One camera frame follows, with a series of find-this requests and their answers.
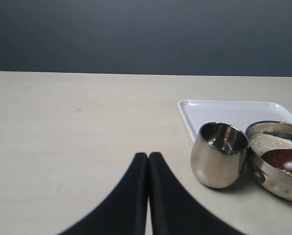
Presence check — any steel bowl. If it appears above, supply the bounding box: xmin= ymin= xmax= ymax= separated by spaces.
xmin=245 ymin=120 xmax=292 ymax=201

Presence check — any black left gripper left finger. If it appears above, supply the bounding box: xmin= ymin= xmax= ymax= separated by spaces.
xmin=61 ymin=152 xmax=148 ymax=235

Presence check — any dark red wooden spoon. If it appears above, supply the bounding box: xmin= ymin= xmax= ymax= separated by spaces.
xmin=262 ymin=149 xmax=292 ymax=173

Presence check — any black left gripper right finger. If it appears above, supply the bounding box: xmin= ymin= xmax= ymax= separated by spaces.
xmin=148 ymin=152 xmax=239 ymax=235

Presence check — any small steel cup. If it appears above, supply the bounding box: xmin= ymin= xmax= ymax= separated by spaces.
xmin=190 ymin=122 xmax=249 ymax=189

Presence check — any white rectangular tray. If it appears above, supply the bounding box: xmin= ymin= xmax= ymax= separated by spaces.
xmin=177 ymin=99 xmax=292 ymax=141

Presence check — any white rice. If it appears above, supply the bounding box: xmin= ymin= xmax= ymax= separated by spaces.
xmin=248 ymin=132 xmax=292 ymax=180

